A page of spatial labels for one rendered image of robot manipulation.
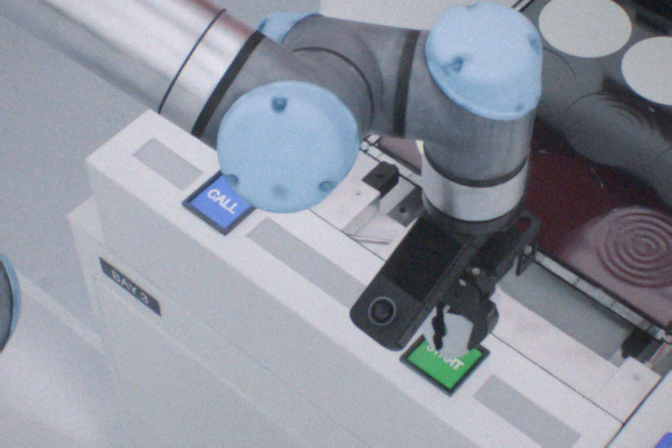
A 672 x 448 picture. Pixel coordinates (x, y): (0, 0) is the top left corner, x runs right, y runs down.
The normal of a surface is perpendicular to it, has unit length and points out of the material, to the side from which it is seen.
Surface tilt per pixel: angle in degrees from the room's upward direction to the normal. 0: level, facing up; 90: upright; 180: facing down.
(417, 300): 28
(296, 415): 90
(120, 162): 0
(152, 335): 90
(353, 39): 38
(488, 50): 0
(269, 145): 60
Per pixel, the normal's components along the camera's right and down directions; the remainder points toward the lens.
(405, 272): -0.32, -0.28
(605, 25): -0.01, -0.62
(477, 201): 0.06, 0.78
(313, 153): -0.20, 0.35
